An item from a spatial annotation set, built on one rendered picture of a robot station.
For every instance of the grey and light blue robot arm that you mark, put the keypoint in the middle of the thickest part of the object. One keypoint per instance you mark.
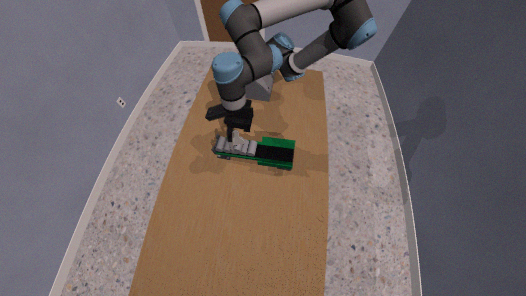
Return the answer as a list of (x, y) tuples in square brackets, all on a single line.
[(353, 23)]

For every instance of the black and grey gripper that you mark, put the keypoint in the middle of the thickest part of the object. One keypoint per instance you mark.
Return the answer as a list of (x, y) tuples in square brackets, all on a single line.
[(240, 120)]

